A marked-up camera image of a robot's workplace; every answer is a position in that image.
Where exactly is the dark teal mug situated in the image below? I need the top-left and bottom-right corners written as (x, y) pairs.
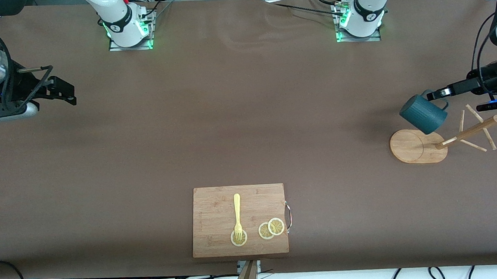
top-left (398, 89), bottom-right (451, 136)

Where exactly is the wooden cup rack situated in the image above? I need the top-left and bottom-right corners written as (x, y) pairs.
top-left (387, 102), bottom-right (497, 166)

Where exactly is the brown table mat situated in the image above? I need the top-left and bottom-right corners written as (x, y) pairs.
top-left (0, 0), bottom-right (497, 279)

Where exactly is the wooden cutting board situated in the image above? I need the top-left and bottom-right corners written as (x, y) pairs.
top-left (189, 183), bottom-right (290, 259)

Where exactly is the lemon slice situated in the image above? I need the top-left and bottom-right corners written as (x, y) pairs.
top-left (267, 217), bottom-right (286, 237)
top-left (230, 229), bottom-right (248, 248)
top-left (258, 221), bottom-right (276, 240)

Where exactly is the pale yellow fork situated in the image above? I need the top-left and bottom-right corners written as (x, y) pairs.
top-left (232, 194), bottom-right (243, 242)

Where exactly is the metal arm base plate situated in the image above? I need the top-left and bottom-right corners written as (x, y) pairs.
top-left (335, 28), bottom-right (382, 44)
top-left (108, 37), bottom-right (155, 53)

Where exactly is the black base power cable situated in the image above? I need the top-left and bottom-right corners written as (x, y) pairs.
top-left (261, 0), bottom-right (349, 22)

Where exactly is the metal post bracket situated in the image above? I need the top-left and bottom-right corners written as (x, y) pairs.
top-left (237, 260), bottom-right (262, 274)

